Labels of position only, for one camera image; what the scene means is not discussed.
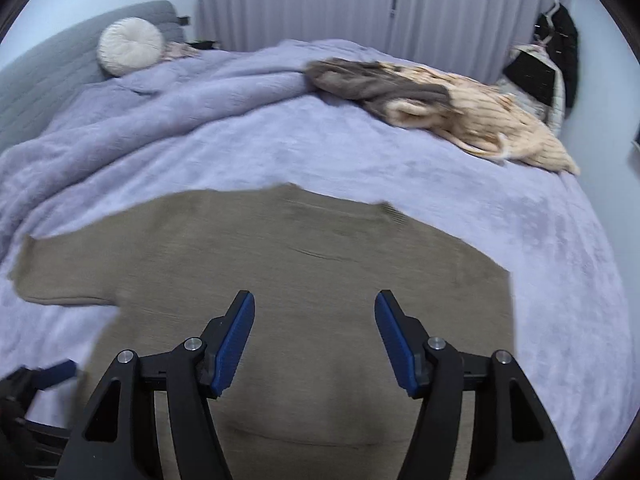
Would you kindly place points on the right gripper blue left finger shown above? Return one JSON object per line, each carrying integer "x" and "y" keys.
{"x": 116, "y": 437}

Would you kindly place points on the round white pleated cushion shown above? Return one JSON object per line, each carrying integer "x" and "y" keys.
{"x": 129, "y": 45}

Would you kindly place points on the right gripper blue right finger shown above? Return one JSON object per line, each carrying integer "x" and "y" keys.
{"x": 513, "y": 436}

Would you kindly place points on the beige patterned cloth by pillow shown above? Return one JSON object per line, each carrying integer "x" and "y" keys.
{"x": 175, "y": 50}

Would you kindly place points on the cream striped knit garment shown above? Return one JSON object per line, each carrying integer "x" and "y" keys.
{"x": 479, "y": 120}

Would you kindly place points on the grey quilted headboard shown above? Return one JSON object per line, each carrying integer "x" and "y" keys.
{"x": 38, "y": 83}

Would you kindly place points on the grey-brown fuzzy garment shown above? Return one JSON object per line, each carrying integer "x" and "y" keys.
{"x": 380, "y": 92}

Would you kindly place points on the white puffer jacket black panel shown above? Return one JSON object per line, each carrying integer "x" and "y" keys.
{"x": 536, "y": 83}

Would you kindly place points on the olive brown knit sweater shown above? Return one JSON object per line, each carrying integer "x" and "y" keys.
{"x": 314, "y": 396}

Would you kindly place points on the black hanging coat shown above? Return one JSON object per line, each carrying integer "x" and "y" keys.
{"x": 557, "y": 31}

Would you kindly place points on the lavender plush bed blanket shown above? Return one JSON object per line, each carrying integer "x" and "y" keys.
{"x": 232, "y": 122}

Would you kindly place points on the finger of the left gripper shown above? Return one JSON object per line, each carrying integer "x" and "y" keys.
{"x": 45, "y": 378}

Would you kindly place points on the light purple curtains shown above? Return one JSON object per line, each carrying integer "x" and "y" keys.
{"x": 468, "y": 37}

